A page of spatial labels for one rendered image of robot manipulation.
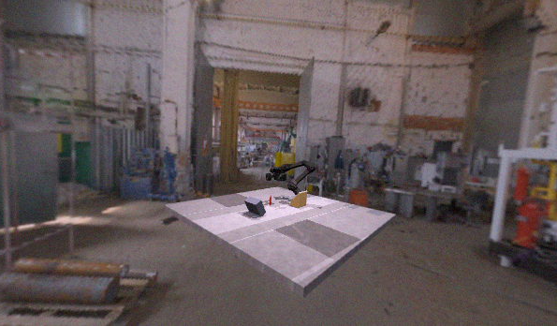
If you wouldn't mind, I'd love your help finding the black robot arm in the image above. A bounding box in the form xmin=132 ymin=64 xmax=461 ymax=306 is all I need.
xmin=270 ymin=160 xmax=315 ymax=195

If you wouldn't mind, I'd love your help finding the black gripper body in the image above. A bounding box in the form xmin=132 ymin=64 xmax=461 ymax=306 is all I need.
xmin=266 ymin=172 xmax=286 ymax=182

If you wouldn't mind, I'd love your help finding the grey panel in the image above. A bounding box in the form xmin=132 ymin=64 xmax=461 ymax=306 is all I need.
xmin=243 ymin=197 xmax=266 ymax=218

